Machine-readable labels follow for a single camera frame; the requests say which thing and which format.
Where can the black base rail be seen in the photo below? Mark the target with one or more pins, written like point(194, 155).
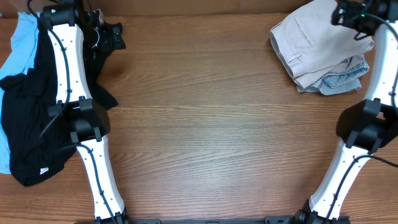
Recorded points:
point(214, 221)

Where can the beige shorts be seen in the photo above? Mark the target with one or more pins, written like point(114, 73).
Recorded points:
point(309, 46)

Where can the light blue t-shirt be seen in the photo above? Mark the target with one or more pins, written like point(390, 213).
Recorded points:
point(23, 50)

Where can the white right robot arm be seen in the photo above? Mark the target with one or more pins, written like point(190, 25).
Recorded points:
point(368, 125)

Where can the black t-shirt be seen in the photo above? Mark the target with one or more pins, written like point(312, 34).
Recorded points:
point(39, 149)

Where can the folded light blue jeans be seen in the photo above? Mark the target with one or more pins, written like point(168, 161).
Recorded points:
point(336, 83)

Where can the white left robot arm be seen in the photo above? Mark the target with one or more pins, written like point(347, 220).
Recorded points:
point(78, 37)

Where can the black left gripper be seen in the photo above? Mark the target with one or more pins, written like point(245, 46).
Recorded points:
point(112, 37)

